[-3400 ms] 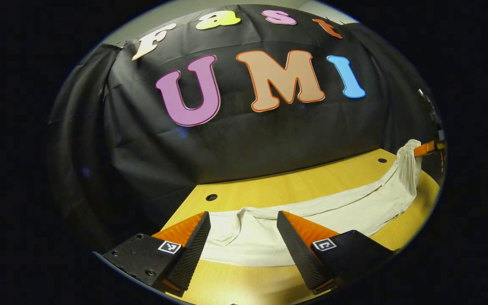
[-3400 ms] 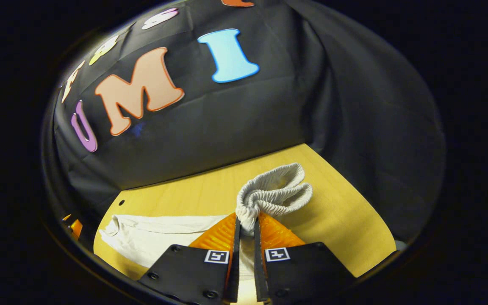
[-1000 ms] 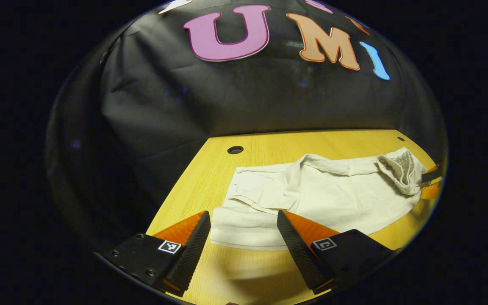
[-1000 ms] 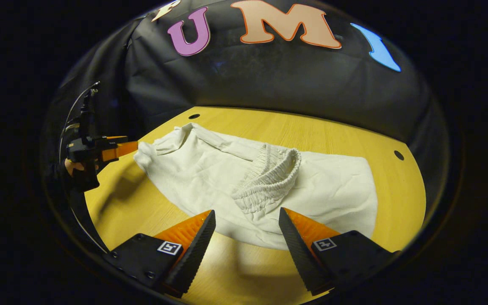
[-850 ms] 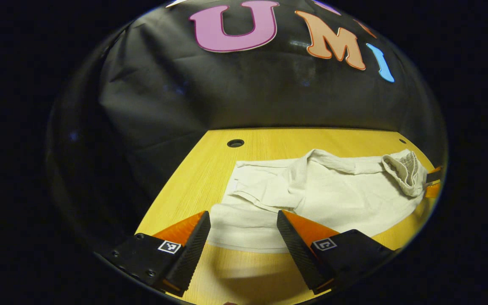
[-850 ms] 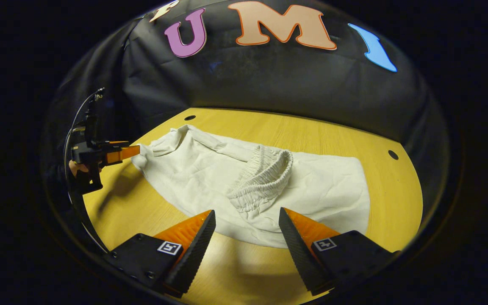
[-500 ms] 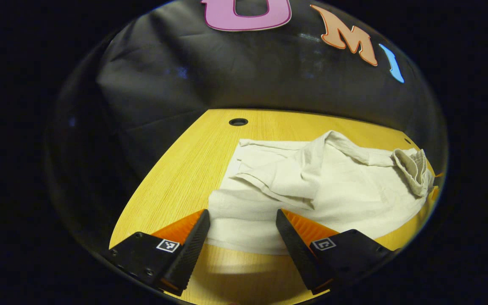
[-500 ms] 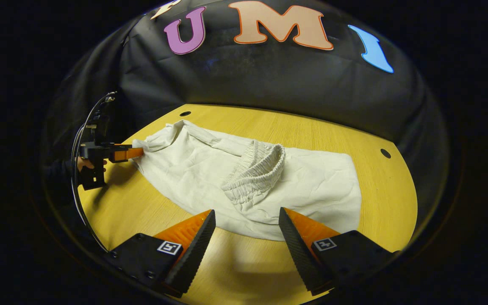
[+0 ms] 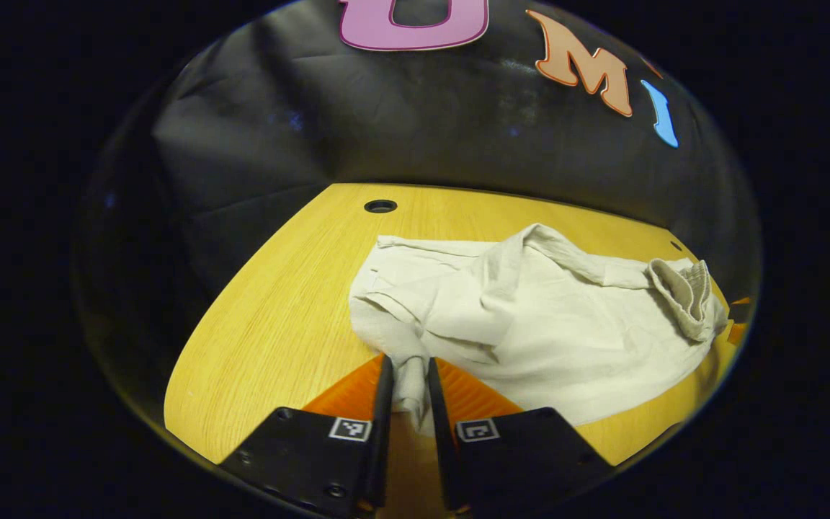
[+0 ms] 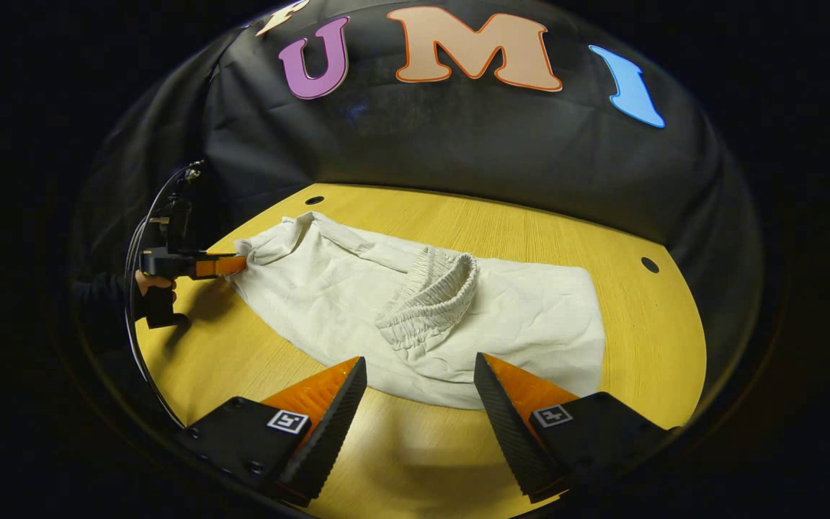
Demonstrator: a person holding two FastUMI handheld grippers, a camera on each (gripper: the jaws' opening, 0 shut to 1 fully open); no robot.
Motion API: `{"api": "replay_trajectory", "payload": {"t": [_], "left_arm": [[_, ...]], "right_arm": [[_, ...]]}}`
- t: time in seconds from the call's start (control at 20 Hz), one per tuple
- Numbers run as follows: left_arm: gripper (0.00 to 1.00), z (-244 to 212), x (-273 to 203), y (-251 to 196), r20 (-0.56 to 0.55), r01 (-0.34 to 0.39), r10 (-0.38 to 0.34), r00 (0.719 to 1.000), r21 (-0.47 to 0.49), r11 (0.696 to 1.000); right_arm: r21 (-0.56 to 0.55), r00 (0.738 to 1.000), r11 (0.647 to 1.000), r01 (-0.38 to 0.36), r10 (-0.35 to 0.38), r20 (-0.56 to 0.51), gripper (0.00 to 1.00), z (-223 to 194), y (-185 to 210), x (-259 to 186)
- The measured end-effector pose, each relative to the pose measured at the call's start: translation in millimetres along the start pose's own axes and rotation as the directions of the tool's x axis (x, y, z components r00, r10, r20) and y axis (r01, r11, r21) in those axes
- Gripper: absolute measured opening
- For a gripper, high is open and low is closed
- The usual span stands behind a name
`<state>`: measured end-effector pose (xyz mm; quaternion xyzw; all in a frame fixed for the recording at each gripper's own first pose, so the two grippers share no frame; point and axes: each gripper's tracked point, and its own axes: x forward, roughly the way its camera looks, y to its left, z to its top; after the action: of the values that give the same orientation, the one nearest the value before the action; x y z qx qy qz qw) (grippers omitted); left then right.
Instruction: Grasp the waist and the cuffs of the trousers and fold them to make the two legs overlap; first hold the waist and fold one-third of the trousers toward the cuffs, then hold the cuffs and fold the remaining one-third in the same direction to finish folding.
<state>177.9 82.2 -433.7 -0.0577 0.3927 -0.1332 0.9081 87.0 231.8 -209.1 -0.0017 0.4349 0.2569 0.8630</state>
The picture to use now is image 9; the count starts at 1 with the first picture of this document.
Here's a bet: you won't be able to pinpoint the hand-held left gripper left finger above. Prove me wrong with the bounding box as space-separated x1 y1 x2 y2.
219 353 396 519

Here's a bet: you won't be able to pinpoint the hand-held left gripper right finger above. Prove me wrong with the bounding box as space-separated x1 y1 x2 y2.
426 355 615 516

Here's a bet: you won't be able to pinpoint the white jeans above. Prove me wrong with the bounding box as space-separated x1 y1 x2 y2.
348 222 731 437

